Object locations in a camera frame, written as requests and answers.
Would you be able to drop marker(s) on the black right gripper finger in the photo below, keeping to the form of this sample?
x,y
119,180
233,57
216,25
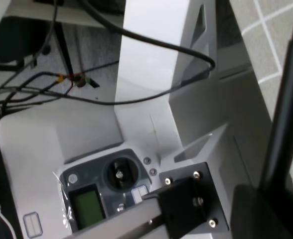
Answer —
x,y
255,217

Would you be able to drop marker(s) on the black pen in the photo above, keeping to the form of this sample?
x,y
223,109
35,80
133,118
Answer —
x,y
280,148

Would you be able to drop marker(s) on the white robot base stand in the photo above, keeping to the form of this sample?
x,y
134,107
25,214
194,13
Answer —
x,y
221,120

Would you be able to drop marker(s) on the black office chair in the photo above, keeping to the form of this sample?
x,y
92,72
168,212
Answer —
x,y
19,38

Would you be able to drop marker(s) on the black aluminium frame bracket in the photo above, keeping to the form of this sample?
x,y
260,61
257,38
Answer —
x,y
187,196

